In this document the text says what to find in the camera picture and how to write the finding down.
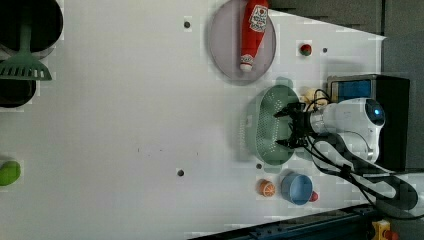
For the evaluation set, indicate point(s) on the green strainer bowl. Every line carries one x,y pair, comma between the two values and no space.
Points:
263,129

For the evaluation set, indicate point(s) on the red strawberry toy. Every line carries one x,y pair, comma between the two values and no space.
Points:
305,49

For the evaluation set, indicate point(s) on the green lime toy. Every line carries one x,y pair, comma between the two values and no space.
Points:
10,171

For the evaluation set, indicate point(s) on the red ketchup bottle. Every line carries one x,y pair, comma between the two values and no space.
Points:
253,29

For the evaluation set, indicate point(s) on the green slotted spatula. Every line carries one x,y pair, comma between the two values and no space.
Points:
23,66

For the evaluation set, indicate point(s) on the red apple toy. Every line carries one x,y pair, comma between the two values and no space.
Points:
314,197

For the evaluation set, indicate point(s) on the blue cup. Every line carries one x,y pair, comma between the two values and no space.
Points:
297,188

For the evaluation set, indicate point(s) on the orange slice toy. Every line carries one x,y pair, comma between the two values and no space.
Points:
266,188

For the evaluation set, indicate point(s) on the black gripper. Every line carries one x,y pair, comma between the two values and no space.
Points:
300,126

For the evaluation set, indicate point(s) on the grey round plate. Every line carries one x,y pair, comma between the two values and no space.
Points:
225,42

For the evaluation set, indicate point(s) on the yellow banana peel toy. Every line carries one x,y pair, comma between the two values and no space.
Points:
314,97

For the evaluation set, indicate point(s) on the black toaster oven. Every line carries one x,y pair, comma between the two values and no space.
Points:
373,109

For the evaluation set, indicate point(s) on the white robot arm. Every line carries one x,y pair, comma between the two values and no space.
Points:
343,139

